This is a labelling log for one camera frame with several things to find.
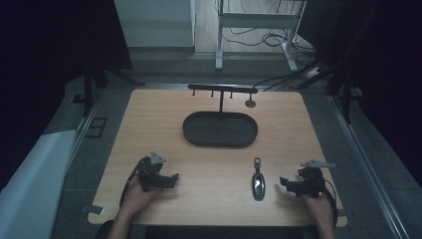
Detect metal floor rail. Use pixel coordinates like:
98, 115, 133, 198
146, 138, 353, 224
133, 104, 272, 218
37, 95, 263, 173
64, 88, 107, 173
326, 94, 411, 239

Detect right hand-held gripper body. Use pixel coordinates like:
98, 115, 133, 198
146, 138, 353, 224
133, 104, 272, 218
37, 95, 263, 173
296, 159, 336, 198

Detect black hook stand with tray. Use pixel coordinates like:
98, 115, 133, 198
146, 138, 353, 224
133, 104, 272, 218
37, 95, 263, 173
181, 83, 260, 149

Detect black floor cables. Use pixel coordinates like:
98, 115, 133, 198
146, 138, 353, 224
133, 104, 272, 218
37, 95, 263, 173
221, 0, 321, 93

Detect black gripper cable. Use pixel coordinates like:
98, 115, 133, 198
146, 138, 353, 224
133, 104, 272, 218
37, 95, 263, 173
322, 178, 339, 229
118, 163, 142, 207

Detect black metal stand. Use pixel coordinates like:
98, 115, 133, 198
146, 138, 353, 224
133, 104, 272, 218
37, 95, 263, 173
71, 61, 146, 118

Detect white sheet board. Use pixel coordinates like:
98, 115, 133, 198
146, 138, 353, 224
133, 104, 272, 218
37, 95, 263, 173
0, 128, 78, 239

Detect person's left hand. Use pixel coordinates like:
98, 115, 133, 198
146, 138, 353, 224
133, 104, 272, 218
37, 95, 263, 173
122, 176, 164, 217

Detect person's right hand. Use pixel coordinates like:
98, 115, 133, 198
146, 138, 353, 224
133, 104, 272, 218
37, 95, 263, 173
301, 193, 335, 228

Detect round grey hanging tag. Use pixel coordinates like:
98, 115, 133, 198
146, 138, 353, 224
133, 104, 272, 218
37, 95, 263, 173
244, 94, 258, 110

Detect white metal desk frame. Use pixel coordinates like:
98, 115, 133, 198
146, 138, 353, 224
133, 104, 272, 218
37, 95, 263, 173
214, 0, 308, 73

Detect black car key fob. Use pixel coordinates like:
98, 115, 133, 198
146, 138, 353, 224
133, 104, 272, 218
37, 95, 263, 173
251, 156, 267, 202

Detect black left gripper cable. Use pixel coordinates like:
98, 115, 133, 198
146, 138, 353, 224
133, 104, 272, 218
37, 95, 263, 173
118, 163, 142, 207

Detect grey tape strip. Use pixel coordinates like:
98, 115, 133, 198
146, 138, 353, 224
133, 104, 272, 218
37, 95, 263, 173
82, 204, 106, 216

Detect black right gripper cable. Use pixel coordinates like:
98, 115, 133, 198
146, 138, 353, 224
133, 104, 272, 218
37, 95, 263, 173
322, 178, 339, 229

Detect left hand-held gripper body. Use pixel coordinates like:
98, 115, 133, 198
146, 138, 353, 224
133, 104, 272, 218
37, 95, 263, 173
136, 151, 171, 192

